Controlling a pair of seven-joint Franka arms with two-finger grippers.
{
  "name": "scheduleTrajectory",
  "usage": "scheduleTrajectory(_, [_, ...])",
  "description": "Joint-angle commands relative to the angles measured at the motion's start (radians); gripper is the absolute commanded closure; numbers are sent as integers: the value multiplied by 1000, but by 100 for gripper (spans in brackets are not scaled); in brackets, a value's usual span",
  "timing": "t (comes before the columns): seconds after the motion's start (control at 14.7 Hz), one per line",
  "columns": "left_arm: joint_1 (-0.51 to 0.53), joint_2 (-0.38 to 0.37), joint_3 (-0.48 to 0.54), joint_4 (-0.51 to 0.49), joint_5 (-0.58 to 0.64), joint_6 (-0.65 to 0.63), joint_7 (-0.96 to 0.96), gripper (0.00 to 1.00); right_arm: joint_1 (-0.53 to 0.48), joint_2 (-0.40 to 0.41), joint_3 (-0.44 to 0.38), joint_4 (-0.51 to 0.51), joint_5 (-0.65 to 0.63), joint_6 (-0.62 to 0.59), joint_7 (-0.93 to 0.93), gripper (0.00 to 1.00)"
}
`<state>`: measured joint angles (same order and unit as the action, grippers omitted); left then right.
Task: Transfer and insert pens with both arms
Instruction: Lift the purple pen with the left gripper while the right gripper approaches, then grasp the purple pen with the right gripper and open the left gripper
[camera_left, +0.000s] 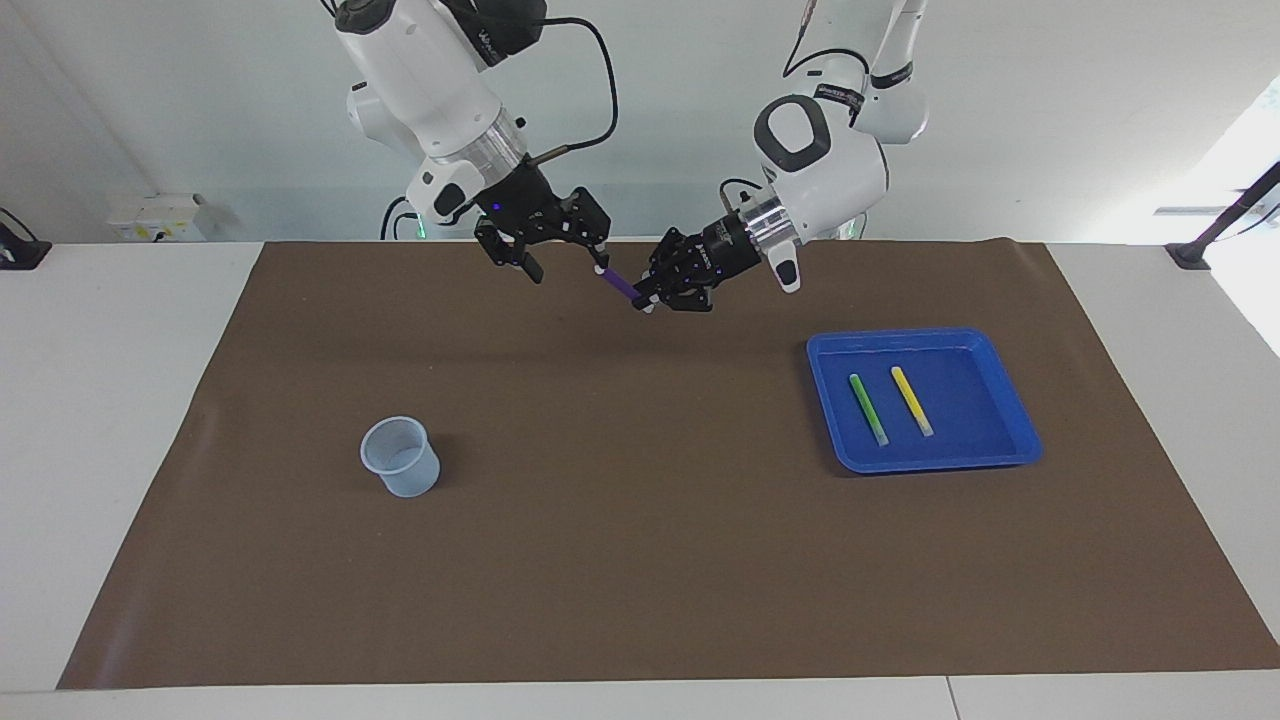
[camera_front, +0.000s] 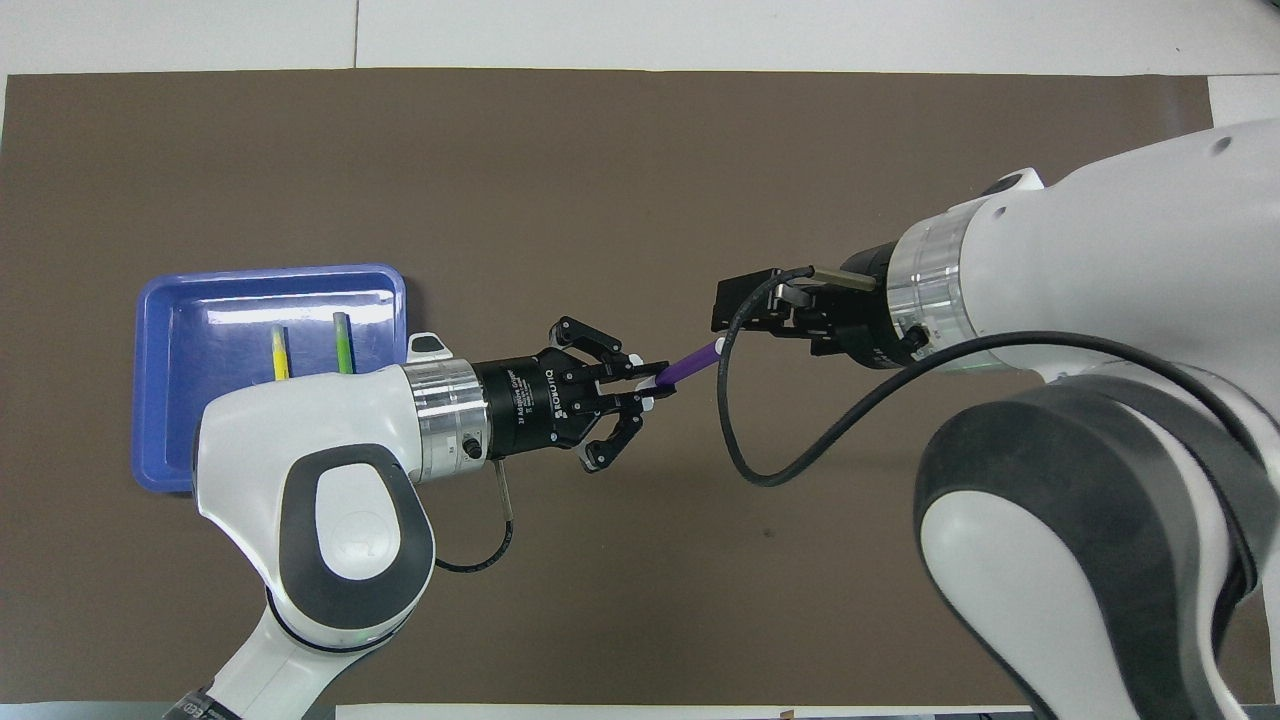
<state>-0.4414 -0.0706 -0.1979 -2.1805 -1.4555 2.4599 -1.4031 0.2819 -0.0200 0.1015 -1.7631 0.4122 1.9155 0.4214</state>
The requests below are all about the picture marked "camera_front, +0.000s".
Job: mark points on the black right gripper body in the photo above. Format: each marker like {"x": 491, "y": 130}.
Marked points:
{"x": 860, "y": 320}

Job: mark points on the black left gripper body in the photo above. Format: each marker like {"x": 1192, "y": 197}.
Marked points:
{"x": 520, "y": 405}

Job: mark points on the purple marker pen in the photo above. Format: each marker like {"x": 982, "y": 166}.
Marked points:
{"x": 690, "y": 364}

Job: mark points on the green marker pen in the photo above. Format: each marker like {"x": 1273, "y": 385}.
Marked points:
{"x": 343, "y": 345}

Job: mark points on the yellow marker pen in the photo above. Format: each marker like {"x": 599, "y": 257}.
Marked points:
{"x": 280, "y": 355}

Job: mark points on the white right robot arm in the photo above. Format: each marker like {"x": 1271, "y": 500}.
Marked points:
{"x": 1100, "y": 230}

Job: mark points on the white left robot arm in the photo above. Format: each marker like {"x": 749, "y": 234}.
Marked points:
{"x": 300, "y": 450}

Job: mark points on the brown table mat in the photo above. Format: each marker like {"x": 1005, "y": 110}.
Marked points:
{"x": 640, "y": 180}

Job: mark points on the blue plastic tray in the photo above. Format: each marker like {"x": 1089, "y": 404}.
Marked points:
{"x": 170, "y": 400}

